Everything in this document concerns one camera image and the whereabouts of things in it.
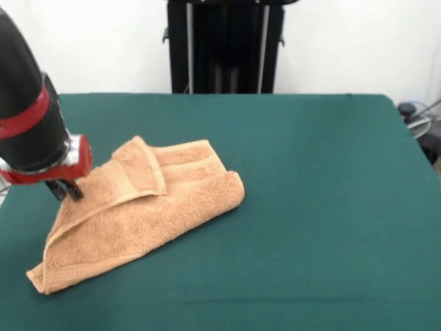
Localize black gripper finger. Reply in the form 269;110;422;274
63;178;84;202
45;179;67;201

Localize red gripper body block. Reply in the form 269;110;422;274
0;133;93;187

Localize tan terry towel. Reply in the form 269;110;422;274
26;135;246;295

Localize dark green table cloth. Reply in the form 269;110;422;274
0;92;441;331

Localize small black plug box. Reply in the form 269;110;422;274
398;102;418;117

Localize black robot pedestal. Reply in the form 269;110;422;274
161;0;287;94

